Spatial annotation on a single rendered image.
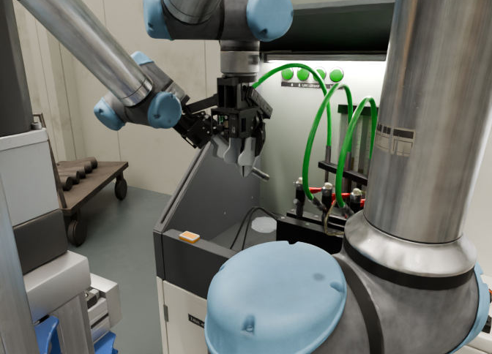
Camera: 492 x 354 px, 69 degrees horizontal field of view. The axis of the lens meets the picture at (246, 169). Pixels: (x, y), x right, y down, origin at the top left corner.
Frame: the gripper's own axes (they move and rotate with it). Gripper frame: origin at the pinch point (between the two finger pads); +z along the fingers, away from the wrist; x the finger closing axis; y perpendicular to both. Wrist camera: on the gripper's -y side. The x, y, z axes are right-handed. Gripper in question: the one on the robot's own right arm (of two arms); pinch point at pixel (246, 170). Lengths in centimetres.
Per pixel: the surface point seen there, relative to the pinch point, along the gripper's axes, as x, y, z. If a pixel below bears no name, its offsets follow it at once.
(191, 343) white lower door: -22, -2, 60
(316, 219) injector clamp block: 4.8, -30.2, 22.4
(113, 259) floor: -170, -78, 120
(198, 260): -17.0, -2.3, 29.4
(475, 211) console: 43, -28, 9
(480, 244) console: 45, -26, 16
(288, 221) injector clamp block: -1.1, -23.8, 22.4
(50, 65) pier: -356, -155, -13
